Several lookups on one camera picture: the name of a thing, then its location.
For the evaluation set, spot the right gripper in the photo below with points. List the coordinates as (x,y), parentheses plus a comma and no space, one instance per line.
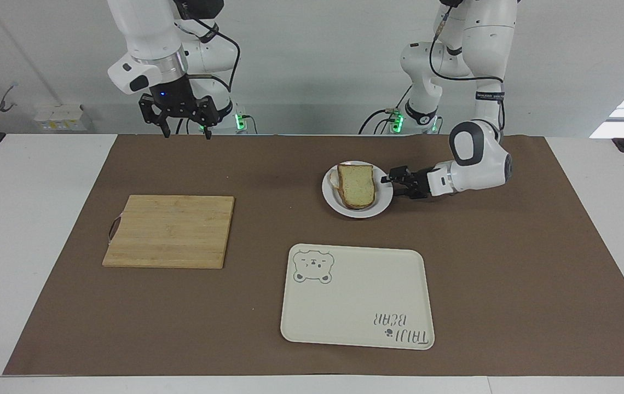
(172,93)

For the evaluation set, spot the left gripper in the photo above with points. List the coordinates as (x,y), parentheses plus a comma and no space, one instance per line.
(420,183)

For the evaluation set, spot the white round plate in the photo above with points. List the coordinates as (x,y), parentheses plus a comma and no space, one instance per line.
(357,212)

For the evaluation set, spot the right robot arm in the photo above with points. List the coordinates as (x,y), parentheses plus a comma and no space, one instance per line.
(148,33)

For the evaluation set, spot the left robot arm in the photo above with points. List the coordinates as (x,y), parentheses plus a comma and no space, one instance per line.
(481,158)

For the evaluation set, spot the white sandwich filling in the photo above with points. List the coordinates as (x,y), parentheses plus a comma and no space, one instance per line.
(334,178)

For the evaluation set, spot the toasted bread slice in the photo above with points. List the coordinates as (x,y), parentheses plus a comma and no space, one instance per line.
(357,186)

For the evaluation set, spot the white box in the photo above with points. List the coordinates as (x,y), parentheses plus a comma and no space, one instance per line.
(63,117)

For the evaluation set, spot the wooden cutting board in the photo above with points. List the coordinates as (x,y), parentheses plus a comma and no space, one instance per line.
(169,232)

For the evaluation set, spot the cream tray with bear print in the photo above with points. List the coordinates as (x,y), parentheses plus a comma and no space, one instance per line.
(356,298)

